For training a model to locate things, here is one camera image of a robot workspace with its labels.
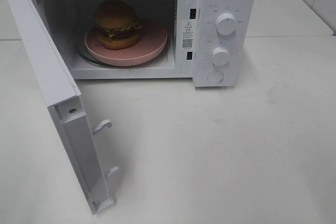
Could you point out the round white door button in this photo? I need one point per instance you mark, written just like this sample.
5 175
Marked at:
215 77

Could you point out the pink round plate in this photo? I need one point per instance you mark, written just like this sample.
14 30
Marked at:
153 39

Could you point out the burger with lettuce and cheese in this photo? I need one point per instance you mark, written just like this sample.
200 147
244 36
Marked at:
117 25

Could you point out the white microwave door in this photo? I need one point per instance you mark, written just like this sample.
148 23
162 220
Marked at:
63 101

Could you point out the lower white round knob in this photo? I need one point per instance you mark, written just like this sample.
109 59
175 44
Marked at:
220 56

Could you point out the white round knob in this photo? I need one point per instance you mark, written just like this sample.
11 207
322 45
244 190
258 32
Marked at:
220 56
226 23

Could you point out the white microwave oven body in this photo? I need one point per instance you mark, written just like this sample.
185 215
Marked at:
190 23

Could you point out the upper white round knob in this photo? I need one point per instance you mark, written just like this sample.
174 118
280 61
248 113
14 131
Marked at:
226 23

